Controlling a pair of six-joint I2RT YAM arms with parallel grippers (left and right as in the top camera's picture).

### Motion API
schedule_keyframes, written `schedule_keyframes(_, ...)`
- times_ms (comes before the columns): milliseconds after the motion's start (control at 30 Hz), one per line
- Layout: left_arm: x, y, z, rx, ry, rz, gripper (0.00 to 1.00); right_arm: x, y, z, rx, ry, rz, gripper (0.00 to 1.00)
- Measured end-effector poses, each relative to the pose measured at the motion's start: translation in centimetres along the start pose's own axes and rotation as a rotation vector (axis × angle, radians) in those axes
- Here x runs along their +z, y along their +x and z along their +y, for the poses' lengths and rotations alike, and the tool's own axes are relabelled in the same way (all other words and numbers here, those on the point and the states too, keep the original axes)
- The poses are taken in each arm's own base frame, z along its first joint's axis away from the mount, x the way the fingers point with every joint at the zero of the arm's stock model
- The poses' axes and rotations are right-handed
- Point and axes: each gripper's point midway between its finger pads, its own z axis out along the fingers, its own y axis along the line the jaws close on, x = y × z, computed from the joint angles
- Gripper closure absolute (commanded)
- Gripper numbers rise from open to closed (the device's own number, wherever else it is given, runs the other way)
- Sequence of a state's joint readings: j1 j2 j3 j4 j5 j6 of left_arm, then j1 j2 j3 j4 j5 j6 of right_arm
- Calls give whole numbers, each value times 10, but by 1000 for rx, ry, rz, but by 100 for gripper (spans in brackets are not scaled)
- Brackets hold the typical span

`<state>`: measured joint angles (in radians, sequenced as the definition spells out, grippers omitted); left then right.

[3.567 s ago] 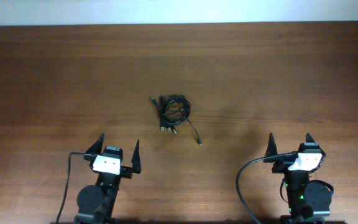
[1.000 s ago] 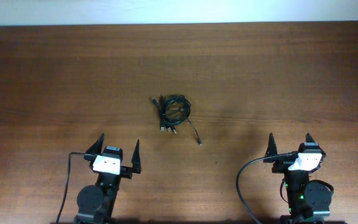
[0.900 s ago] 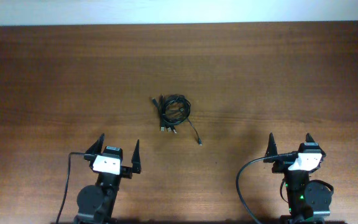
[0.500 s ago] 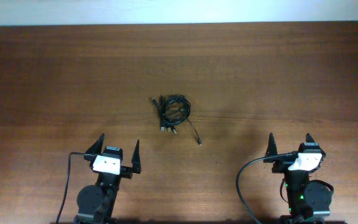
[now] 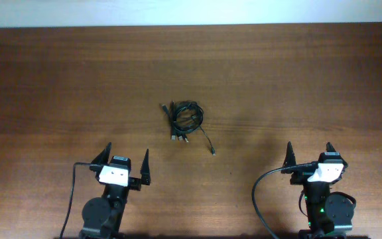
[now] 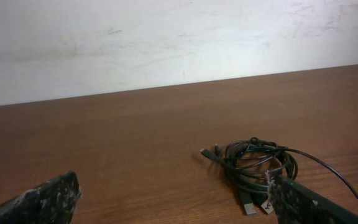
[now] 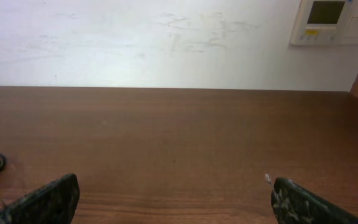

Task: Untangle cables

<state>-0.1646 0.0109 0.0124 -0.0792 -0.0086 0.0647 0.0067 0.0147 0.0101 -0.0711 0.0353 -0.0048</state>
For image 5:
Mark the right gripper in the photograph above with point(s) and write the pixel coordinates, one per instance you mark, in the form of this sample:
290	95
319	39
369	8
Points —
300	176

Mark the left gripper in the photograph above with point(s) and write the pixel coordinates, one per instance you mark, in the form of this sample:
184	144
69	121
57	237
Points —
134	184

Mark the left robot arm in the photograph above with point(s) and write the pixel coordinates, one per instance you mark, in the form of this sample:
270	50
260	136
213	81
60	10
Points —
102	215

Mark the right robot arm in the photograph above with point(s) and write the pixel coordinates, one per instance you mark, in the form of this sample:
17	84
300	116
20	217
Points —
329	213

